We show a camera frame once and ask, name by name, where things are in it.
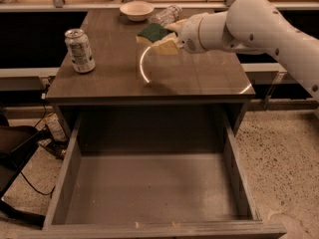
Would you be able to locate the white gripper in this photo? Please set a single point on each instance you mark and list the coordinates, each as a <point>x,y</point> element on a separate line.
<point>188,34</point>

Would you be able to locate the green and yellow sponge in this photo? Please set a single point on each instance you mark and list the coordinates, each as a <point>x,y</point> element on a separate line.
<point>154,32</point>

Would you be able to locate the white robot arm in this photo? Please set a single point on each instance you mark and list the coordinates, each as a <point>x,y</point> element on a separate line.
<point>249,27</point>

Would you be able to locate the silver 7up soda can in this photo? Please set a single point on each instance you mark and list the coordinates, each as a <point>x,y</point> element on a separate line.
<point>79,49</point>

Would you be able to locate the clear plastic water bottle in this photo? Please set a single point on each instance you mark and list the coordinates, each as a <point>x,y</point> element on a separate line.
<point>166,16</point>

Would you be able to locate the white ceramic bowl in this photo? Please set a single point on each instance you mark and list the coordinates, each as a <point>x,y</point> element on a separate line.
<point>137,11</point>

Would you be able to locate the grey cabinet with top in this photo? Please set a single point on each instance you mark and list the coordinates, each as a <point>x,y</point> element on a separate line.
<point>139,102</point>

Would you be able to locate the open grey drawer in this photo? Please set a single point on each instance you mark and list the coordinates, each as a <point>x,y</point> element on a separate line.
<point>153,173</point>

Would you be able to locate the black chair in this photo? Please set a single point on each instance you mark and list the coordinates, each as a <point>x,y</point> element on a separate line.
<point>17,145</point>

